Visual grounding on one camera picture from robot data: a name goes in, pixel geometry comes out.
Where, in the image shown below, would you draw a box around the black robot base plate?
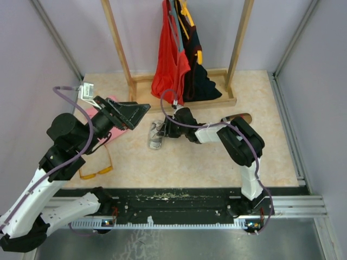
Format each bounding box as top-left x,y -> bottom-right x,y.
54,186 -> 310,225

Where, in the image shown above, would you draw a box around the yellow sunglasses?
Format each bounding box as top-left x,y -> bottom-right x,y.
79,146 -> 113,180

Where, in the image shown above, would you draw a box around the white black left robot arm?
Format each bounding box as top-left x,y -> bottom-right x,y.
1,96 -> 151,253

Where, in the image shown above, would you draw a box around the map print glasses case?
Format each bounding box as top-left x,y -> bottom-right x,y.
147,120 -> 165,150

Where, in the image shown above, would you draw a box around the brown plaid glasses case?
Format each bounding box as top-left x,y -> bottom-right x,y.
221,113 -> 253,124

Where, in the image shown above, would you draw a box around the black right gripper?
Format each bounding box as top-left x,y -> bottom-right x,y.
158,116 -> 188,139

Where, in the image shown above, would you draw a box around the wooden clothes rack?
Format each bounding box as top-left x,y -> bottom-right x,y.
100,0 -> 255,113

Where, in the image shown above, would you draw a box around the yellow clothes hanger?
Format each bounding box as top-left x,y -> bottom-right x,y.
175,1 -> 203,68

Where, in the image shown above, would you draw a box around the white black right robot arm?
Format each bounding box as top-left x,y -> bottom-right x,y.
164,107 -> 266,216

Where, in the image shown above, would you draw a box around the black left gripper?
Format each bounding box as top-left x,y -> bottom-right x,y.
78,95 -> 151,154

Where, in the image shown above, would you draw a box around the pink folded t-shirt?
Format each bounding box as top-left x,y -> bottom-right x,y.
86,107 -> 127,144

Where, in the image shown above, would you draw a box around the dark navy garment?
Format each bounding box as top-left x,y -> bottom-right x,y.
182,16 -> 223,103

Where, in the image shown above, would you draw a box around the grey clothes hanger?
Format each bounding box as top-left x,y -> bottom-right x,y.
168,0 -> 184,53

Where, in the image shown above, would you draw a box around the red tank top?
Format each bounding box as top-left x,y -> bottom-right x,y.
151,1 -> 190,105

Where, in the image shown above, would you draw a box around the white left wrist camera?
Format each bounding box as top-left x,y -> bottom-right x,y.
78,82 -> 95,106

